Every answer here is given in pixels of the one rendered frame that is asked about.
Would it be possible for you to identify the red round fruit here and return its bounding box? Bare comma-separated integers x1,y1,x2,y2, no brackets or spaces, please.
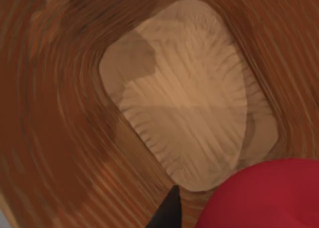
192,158,319,228

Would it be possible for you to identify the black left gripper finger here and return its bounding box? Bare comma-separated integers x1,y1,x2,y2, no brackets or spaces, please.
145,185,182,228

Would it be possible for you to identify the brown woven basket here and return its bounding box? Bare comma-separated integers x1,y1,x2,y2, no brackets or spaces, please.
0,0,319,228

